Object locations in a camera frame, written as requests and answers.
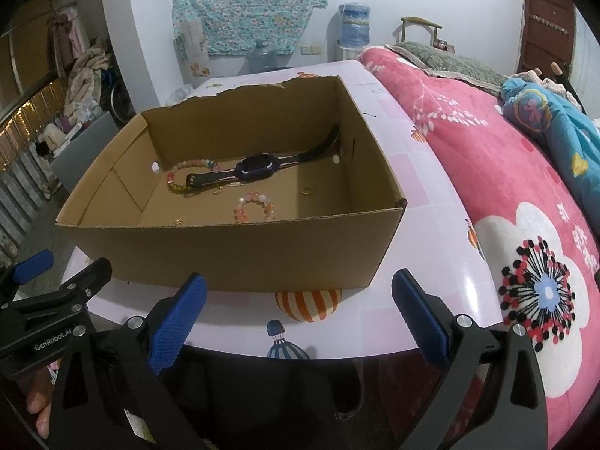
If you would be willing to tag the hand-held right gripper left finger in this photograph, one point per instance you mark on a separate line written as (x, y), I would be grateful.
(180, 324)

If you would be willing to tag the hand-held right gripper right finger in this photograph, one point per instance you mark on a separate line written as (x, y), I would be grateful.
(422, 324)

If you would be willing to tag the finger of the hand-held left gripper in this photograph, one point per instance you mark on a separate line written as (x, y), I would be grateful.
(33, 262)
(91, 274)

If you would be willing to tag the brown cardboard box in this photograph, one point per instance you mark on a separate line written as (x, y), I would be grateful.
(234, 253)

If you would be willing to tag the black and blue wristwatch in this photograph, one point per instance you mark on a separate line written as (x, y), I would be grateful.
(258, 166)

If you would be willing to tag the person's left hand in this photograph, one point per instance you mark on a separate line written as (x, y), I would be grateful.
(40, 403)

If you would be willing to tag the metal railing with lights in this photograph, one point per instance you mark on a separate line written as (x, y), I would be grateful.
(18, 150)

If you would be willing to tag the grey cabinet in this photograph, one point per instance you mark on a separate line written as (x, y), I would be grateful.
(84, 154)

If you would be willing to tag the person's dark clothing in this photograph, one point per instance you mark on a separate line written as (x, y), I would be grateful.
(281, 398)

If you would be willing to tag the bicycle wheel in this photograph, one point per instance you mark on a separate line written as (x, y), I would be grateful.
(117, 96)

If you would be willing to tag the pink floral blanket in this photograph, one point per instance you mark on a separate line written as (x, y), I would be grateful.
(468, 150)

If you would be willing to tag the pile of light clothes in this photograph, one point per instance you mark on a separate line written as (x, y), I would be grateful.
(89, 79)

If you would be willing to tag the hanging pink clothes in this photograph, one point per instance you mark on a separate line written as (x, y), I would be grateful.
(68, 37)

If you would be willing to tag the blue patterned quilt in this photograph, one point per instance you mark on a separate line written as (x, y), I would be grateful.
(553, 122)

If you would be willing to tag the green patterned pillow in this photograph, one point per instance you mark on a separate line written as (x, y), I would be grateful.
(450, 63)

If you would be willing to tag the empty clear water bottle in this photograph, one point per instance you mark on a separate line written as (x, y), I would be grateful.
(265, 58)

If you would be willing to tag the wooden chair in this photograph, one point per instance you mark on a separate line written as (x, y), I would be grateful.
(422, 22)

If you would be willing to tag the blue water dispenser bottle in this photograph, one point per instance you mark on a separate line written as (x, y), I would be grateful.
(354, 23)

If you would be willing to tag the hanging floral cloth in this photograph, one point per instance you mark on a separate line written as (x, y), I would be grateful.
(248, 4)

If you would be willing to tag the dark red door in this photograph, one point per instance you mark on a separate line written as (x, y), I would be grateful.
(546, 23)

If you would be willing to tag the white wall outlet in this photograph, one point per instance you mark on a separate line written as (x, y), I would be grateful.
(311, 49)

